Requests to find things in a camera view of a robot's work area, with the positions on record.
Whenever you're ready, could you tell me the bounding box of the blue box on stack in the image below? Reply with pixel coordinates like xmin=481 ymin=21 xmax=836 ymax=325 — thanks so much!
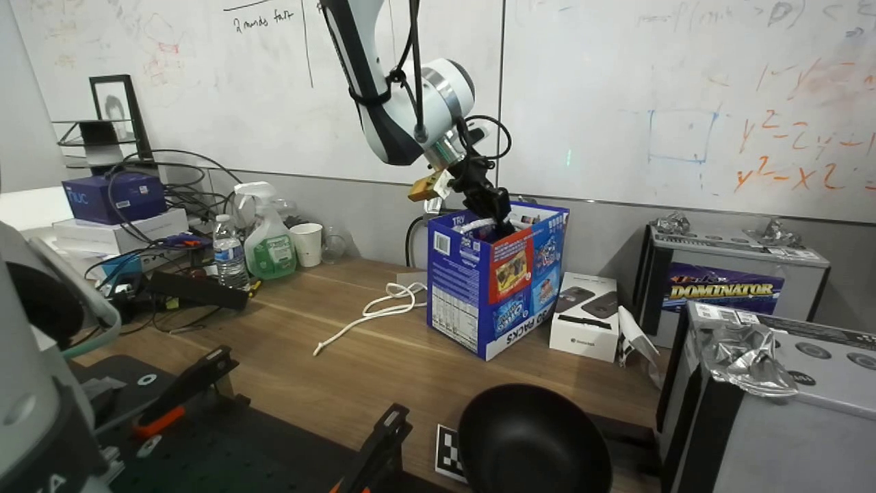
xmin=64 ymin=172 xmax=167 ymax=224

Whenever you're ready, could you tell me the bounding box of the thin white rope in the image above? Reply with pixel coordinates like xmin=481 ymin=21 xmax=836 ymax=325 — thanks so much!
xmin=310 ymin=280 xmax=429 ymax=359

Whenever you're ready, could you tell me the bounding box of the black clamp orange handle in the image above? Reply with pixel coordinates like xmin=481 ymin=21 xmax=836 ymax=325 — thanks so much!
xmin=134 ymin=344 xmax=238 ymax=440

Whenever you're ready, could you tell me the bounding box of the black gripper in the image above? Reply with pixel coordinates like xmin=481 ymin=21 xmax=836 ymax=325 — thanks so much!
xmin=450 ymin=139 xmax=511 ymax=236

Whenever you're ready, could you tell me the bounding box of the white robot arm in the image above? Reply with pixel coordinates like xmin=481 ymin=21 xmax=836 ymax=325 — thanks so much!
xmin=320 ymin=0 xmax=511 ymax=241

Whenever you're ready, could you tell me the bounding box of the grey battery near camera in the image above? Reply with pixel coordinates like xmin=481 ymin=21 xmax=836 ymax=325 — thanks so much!
xmin=657 ymin=302 xmax=876 ymax=493

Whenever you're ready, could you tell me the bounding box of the black clamp near pan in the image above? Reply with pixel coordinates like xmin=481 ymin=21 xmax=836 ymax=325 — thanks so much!
xmin=329 ymin=402 xmax=413 ymax=493

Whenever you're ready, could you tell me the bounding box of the blue cardboard box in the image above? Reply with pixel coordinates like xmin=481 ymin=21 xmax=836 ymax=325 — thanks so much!
xmin=427 ymin=202 xmax=569 ymax=361

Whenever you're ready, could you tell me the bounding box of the clear water bottle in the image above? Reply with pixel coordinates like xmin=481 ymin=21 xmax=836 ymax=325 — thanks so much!
xmin=214 ymin=214 xmax=249 ymax=291

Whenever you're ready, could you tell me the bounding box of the grey battery with Dominator label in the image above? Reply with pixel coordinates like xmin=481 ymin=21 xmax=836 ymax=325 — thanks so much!
xmin=632 ymin=221 xmax=830 ymax=348

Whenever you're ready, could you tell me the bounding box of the white paper cup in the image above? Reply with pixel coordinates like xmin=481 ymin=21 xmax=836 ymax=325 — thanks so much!
xmin=291 ymin=221 xmax=324 ymax=269

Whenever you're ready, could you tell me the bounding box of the white fiducial marker tag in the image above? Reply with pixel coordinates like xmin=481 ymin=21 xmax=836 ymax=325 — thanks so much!
xmin=432 ymin=424 xmax=466 ymax=482

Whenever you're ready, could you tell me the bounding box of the black picture frame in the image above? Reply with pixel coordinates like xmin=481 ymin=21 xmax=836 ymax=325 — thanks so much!
xmin=90 ymin=73 xmax=153 ymax=158

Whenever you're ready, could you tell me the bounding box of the small white product box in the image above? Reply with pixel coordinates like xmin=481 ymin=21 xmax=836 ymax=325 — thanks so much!
xmin=551 ymin=272 xmax=622 ymax=361

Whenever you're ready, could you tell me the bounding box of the black frying pan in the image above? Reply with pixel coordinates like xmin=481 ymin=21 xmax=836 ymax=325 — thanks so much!
xmin=459 ymin=382 xmax=613 ymax=493

